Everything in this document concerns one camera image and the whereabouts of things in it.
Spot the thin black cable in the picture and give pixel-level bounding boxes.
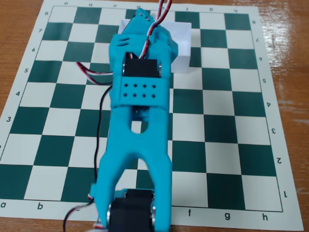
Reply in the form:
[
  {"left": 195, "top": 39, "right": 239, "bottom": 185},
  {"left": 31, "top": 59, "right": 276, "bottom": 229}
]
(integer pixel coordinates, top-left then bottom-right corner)
[{"left": 63, "top": 85, "right": 113, "bottom": 232}]

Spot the red white black servo cable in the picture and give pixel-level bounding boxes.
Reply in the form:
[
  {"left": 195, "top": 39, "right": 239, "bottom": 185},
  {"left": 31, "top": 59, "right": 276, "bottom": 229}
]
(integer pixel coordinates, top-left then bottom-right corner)
[{"left": 76, "top": 61, "right": 114, "bottom": 86}]

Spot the red white black gripper cable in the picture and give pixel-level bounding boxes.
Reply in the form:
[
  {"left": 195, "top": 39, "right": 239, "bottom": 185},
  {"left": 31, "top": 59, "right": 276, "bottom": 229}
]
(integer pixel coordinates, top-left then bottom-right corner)
[{"left": 139, "top": 0, "right": 172, "bottom": 59}]

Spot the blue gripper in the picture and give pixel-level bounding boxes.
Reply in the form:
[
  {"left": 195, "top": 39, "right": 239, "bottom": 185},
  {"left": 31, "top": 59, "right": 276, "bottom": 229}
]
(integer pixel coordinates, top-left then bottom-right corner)
[{"left": 108, "top": 8, "right": 180, "bottom": 67}]

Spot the white rectangular open box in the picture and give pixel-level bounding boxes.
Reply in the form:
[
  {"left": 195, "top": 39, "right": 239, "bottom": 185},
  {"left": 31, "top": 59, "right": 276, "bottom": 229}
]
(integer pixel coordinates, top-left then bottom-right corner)
[{"left": 118, "top": 18, "right": 192, "bottom": 74}]

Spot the green and white chessboard mat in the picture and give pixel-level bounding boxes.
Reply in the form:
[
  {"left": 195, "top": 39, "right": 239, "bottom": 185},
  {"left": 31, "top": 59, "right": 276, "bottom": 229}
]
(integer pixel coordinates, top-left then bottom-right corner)
[{"left": 0, "top": 0, "right": 304, "bottom": 232}]

